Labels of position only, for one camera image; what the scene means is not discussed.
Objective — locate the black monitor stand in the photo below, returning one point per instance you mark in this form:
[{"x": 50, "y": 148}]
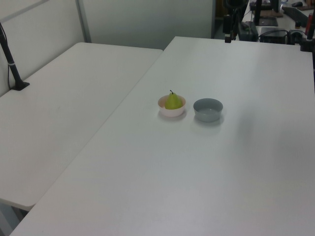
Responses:
[{"x": 267, "y": 20}]

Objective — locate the small black bottle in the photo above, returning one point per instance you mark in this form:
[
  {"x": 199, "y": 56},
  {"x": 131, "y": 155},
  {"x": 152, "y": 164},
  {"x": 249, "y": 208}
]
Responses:
[{"x": 298, "y": 25}]

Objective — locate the pink bowl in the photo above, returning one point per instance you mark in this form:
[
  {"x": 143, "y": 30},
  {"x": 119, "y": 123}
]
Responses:
[{"x": 172, "y": 113}]

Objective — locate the dark green box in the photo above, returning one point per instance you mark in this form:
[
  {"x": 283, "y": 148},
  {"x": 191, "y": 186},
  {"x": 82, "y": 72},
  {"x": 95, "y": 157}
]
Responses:
[{"x": 248, "y": 33}]

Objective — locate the black laptop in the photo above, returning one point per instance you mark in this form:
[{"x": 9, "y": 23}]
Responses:
[{"x": 296, "y": 13}]

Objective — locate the white side table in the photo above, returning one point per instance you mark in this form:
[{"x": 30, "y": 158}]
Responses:
[{"x": 61, "y": 110}]

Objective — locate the grey metal partition post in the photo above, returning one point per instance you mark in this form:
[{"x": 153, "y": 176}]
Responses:
[{"x": 83, "y": 22}]

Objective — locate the black clamp camera stand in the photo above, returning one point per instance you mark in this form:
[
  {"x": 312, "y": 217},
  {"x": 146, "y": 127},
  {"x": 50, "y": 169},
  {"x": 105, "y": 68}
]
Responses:
[{"x": 306, "y": 45}]

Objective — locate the black equipment box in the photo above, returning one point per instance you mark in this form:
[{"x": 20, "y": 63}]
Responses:
[{"x": 273, "y": 35}]

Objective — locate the black computer mouse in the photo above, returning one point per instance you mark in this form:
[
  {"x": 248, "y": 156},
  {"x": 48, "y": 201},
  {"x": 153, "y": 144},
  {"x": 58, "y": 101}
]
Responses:
[{"x": 297, "y": 4}]

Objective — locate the grey bowl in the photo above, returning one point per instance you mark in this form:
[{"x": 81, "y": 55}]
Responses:
[{"x": 208, "y": 115}]

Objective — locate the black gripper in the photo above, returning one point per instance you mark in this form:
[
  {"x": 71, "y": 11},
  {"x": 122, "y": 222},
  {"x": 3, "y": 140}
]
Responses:
[{"x": 236, "y": 5}]

